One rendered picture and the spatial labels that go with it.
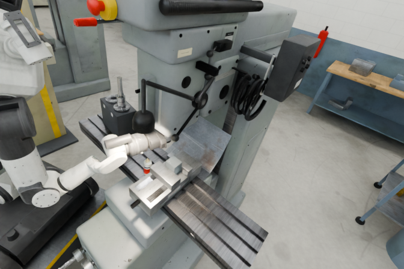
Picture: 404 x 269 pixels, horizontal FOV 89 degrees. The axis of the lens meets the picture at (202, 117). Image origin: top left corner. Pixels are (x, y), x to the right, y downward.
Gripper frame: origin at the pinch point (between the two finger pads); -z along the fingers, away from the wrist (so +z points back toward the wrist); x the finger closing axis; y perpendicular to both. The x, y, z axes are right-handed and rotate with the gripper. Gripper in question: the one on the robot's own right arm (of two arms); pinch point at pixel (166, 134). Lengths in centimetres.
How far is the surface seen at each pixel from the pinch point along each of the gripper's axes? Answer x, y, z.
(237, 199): -7, 103, -77
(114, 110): 38.4, 8.1, 11.8
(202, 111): -7.6, -14.2, -12.4
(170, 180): -12.8, 16.2, 3.7
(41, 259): 17, 83, 65
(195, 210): -26.1, 27.2, -2.8
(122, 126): 32.9, 16.5, 9.5
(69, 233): 24, 83, 50
